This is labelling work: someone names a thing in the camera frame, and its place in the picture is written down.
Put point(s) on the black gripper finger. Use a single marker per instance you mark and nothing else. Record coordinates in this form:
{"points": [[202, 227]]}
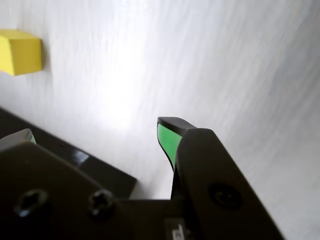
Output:
{"points": [[50, 200], [212, 175]]}

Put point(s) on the yellow wooden cube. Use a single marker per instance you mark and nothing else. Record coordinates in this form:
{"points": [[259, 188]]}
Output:
{"points": [[20, 52]]}

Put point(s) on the black cardboard box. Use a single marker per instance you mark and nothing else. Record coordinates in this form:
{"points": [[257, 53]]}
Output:
{"points": [[105, 178]]}

